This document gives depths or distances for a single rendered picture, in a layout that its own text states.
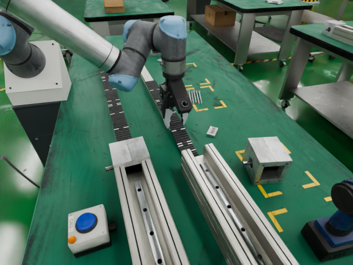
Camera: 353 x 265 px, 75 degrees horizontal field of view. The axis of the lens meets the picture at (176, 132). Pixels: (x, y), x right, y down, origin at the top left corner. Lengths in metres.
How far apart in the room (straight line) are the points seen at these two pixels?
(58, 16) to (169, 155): 0.48
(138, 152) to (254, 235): 0.35
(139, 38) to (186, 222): 0.51
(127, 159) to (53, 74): 0.63
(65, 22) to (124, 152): 0.35
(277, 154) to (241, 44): 2.56
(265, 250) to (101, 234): 0.35
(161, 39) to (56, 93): 0.61
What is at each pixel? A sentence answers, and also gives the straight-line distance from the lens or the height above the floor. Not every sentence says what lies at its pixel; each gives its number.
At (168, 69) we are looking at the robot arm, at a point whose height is 1.03.
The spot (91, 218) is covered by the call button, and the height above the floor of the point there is 0.85.
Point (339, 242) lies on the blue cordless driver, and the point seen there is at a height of 0.85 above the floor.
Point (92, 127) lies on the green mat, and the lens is 0.93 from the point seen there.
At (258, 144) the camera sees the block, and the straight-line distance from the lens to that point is 0.70.
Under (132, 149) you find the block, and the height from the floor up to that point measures 0.87.
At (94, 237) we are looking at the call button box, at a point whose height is 0.84.
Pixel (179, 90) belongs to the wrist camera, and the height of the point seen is 0.97.
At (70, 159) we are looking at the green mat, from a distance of 0.82.
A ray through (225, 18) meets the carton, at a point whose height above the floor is 0.35.
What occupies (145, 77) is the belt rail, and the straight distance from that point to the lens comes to 1.18.
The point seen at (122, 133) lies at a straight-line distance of 0.81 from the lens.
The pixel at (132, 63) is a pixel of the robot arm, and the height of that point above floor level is 1.06.
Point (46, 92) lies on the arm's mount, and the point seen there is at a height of 0.83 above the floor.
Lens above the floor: 1.32
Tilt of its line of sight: 39 degrees down
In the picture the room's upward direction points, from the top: straight up
